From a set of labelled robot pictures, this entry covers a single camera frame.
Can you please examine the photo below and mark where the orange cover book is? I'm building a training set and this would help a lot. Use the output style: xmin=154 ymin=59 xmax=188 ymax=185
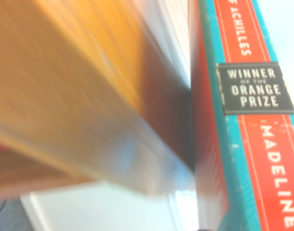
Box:
xmin=0 ymin=0 xmax=196 ymax=197

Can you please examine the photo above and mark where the teal red Achilles book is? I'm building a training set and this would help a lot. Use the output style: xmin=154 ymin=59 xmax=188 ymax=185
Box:
xmin=187 ymin=0 xmax=294 ymax=231

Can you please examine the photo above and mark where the plain white book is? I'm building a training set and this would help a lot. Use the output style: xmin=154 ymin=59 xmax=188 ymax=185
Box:
xmin=19 ymin=181 xmax=200 ymax=231

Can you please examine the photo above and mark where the wooden bookshelf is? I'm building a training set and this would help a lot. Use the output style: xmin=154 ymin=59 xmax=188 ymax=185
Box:
xmin=0 ymin=141 xmax=94 ymax=200

